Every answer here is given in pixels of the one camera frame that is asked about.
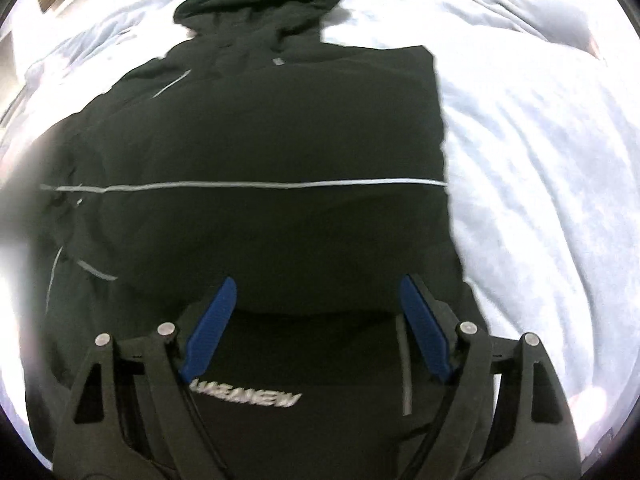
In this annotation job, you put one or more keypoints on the white bed blanket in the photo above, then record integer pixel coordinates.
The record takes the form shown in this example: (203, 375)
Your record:
(525, 160)

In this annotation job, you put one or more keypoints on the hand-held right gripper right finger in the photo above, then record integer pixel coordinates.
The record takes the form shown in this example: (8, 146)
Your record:
(425, 325)

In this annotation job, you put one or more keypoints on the black hooded jacket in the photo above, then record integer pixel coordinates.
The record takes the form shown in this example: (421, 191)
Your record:
(260, 170)

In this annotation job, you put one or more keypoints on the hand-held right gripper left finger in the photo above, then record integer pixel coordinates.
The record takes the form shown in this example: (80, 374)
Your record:
(210, 325)

